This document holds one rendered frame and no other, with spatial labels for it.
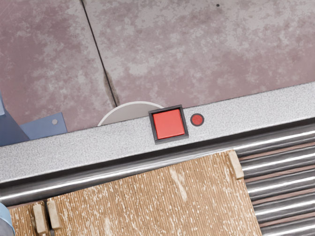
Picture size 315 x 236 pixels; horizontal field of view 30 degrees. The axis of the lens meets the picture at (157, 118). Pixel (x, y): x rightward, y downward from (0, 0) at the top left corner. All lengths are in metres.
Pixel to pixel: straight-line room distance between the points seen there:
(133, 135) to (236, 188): 0.25
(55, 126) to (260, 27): 0.92
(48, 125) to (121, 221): 1.13
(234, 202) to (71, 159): 0.36
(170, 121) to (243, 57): 1.14
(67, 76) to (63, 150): 1.10
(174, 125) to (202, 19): 1.22
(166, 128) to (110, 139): 0.13
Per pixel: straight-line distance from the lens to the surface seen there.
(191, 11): 2.48
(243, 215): 1.24
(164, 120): 1.29
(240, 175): 1.23
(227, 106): 1.32
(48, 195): 1.30
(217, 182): 1.25
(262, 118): 1.32
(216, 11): 2.49
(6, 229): 0.83
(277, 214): 1.27
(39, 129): 2.32
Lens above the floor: 2.15
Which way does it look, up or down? 70 degrees down
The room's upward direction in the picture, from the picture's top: 6 degrees counter-clockwise
